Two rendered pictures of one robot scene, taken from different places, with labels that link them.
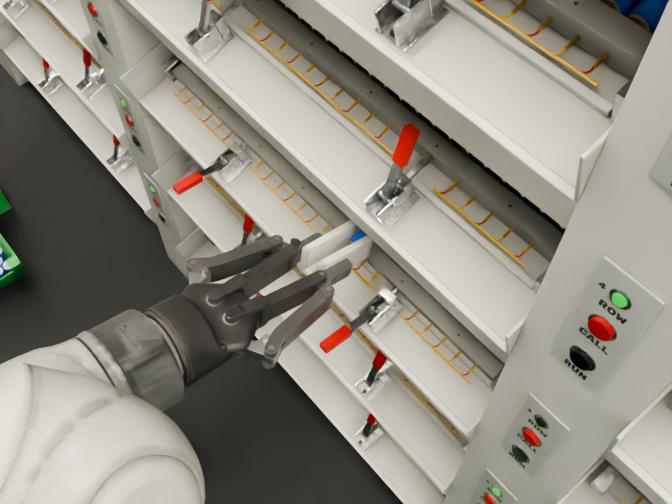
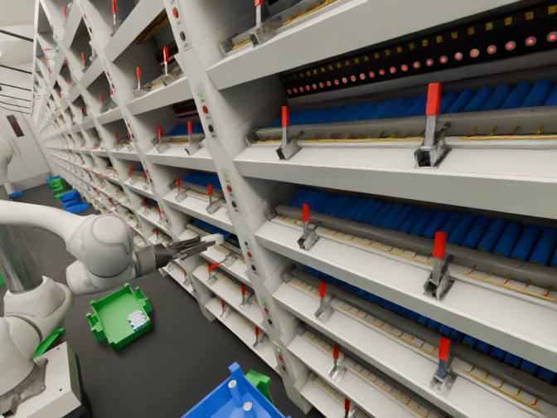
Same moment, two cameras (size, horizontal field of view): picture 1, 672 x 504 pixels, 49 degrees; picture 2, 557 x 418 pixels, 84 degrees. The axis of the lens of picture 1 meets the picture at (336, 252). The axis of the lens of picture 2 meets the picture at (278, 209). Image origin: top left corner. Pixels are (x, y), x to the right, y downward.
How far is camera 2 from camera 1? 0.66 m
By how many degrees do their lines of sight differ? 36
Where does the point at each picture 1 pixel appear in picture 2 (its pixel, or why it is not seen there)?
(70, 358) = not seen: hidden behind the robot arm
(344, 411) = (251, 339)
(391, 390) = (252, 306)
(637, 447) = (259, 230)
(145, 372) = (141, 252)
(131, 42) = (172, 218)
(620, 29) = not seen: hidden behind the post
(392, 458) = (268, 351)
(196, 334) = (159, 247)
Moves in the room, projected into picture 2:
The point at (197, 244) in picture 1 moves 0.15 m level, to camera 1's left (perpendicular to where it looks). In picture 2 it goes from (207, 298) to (178, 304)
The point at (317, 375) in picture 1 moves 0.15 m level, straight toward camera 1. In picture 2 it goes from (243, 330) to (240, 359)
